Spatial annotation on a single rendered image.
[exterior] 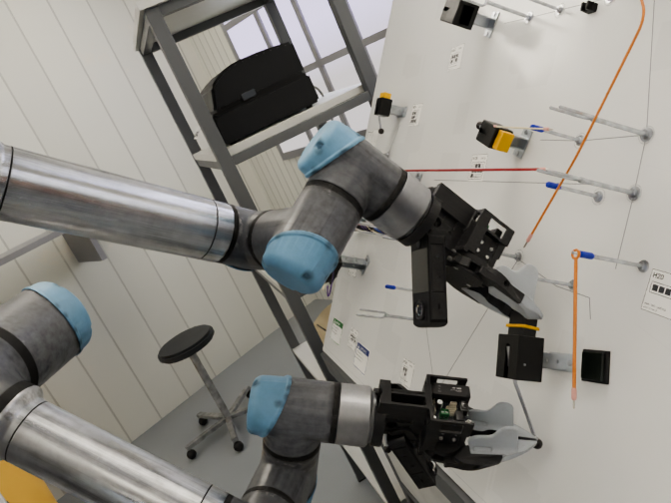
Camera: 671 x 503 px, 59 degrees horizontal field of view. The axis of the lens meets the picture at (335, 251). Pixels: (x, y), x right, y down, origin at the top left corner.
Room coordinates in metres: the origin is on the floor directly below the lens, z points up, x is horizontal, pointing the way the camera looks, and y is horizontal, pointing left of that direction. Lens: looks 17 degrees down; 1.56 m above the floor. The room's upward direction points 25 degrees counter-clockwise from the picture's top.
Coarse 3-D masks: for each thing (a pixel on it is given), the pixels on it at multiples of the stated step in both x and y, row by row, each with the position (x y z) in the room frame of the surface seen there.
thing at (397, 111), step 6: (378, 102) 1.37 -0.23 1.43; (384, 102) 1.37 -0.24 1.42; (390, 102) 1.37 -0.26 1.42; (378, 108) 1.37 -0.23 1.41; (384, 108) 1.36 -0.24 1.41; (390, 108) 1.37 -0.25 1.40; (396, 108) 1.38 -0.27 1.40; (402, 108) 1.38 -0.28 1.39; (378, 114) 1.36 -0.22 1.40; (384, 114) 1.36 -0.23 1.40; (390, 114) 1.39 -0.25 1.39; (396, 114) 1.37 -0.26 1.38; (402, 114) 1.38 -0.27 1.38; (378, 120) 1.37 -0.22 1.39; (378, 132) 1.37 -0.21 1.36
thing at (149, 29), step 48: (144, 0) 1.53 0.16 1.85; (192, 0) 1.56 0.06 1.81; (240, 0) 2.04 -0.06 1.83; (336, 0) 1.64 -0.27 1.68; (144, 48) 1.94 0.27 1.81; (192, 96) 1.54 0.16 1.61; (336, 96) 1.66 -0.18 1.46; (192, 144) 2.07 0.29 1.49; (240, 144) 1.59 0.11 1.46; (240, 192) 1.54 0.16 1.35; (288, 288) 1.54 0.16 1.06; (288, 336) 2.07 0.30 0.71; (384, 480) 1.54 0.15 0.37
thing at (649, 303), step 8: (656, 272) 0.60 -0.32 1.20; (664, 272) 0.59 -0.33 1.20; (648, 280) 0.60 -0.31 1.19; (656, 280) 0.60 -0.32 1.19; (664, 280) 0.59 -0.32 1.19; (648, 288) 0.60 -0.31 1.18; (656, 288) 0.59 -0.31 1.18; (664, 288) 0.58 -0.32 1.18; (648, 296) 0.60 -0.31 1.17; (656, 296) 0.59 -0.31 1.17; (664, 296) 0.58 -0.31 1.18; (648, 304) 0.59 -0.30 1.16; (656, 304) 0.58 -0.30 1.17; (664, 304) 0.57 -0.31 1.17; (656, 312) 0.58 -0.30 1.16; (664, 312) 0.57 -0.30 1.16
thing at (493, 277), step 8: (480, 272) 0.65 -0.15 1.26; (488, 272) 0.65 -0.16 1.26; (496, 272) 0.65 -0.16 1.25; (488, 280) 0.65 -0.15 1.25; (496, 280) 0.64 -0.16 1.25; (504, 280) 0.65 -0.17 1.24; (504, 288) 0.64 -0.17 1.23; (512, 288) 0.65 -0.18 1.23; (512, 296) 0.65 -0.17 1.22; (520, 296) 0.65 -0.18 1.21
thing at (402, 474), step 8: (384, 440) 1.41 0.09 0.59; (392, 456) 1.40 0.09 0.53; (400, 464) 1.35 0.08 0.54; (400, 472) 1.40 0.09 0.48; (400, 480) 1.45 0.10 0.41; (408, 480) 1.34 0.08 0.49; (408, 488) 1.39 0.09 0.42; (416, 488) 1.29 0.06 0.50; (424, 488) 1.20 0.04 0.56; (432, 488) 1.12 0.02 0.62; (416, 496) 1.34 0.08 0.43; (424, 496) 1.24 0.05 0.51; (432, 496) 1.16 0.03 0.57; (440, 496) 1.08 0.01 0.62
